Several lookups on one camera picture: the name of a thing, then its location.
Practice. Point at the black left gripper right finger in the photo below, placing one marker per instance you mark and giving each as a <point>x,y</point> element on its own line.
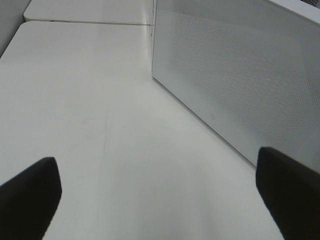
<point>291,193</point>

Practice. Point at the white microwave door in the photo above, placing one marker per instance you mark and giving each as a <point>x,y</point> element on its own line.
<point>250,69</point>

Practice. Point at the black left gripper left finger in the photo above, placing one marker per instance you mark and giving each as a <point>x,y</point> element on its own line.
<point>29,201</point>

